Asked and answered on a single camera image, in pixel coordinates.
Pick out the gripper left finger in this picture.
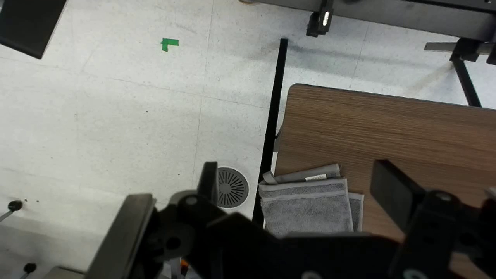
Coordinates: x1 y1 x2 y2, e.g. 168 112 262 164
146 162 282 279

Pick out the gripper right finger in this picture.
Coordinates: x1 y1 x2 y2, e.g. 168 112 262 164
370 159 496 279

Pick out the folded grey towel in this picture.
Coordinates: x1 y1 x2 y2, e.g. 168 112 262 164
258 163 365 238

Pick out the round floor drain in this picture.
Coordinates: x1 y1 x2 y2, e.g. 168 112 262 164
217 167 250 209

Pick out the black metal pole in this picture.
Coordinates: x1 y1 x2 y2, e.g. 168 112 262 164
252 38 289 229

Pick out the stand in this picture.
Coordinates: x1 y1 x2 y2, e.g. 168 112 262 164
0 200 38 279

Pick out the green tape marker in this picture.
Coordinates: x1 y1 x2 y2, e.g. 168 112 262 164
160 38 180 52

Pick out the grey table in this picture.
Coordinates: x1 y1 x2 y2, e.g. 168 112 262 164
238 0 496 108

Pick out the black flat board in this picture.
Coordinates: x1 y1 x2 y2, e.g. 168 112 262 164
0 0 68 60

